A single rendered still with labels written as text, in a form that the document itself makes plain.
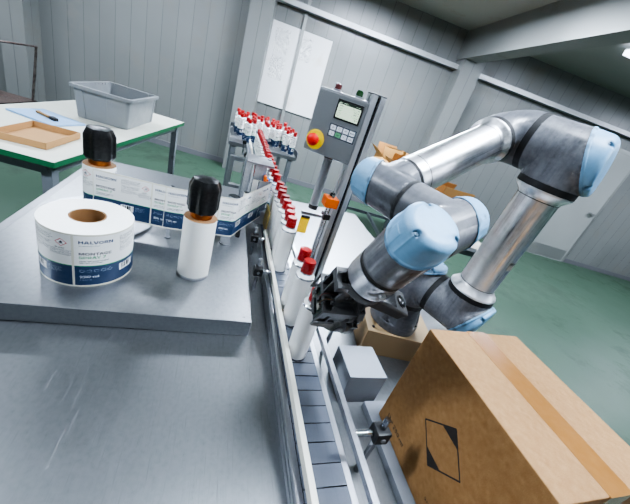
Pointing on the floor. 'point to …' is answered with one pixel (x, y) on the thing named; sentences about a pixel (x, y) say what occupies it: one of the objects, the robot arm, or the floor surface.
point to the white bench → (37, 159)
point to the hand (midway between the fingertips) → (328, 321)
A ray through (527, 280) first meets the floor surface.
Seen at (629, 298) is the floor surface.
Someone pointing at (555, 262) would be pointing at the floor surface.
